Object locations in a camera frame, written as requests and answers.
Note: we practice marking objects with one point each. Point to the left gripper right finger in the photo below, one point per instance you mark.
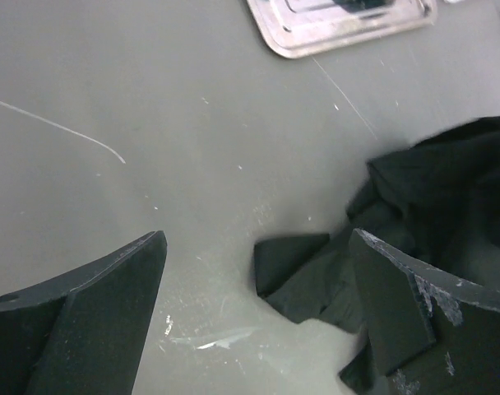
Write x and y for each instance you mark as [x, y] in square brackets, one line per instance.
[431, 332]

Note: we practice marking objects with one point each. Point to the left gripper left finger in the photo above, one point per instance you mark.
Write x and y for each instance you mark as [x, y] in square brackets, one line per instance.
[82, 332]

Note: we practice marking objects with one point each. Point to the black button shirt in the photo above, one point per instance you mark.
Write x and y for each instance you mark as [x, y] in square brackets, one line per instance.
[437, 201]

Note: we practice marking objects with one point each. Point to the steel tray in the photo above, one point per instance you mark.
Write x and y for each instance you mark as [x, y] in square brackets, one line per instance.
[297, 29]

